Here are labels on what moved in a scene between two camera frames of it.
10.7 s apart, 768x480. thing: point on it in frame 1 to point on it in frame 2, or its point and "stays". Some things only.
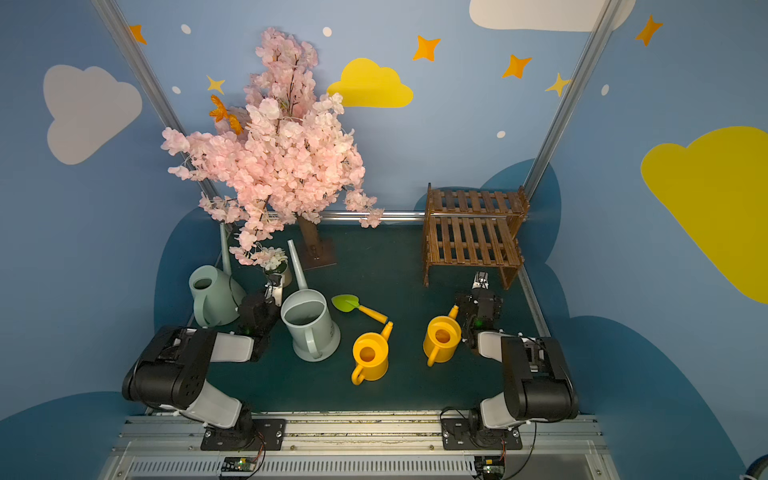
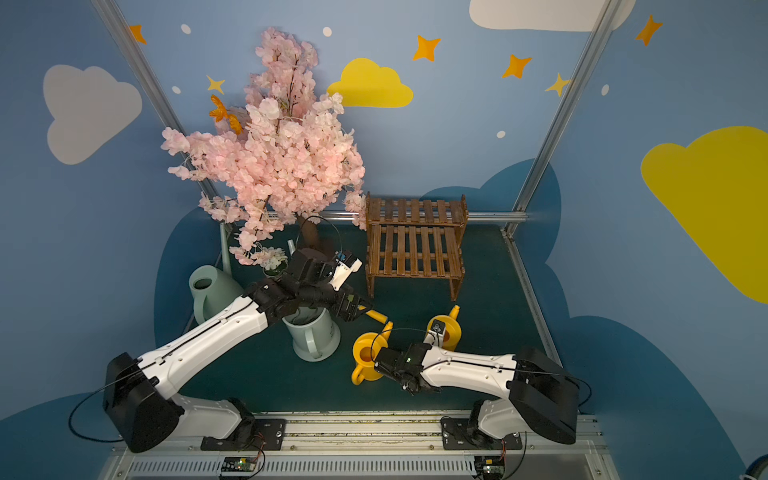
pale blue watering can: [306, 315] stays
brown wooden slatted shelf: [464, 228] to [415, 239]
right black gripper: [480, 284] to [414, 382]
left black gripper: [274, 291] to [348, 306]
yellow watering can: [371, 355] stays
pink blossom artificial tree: [286, 152] stays
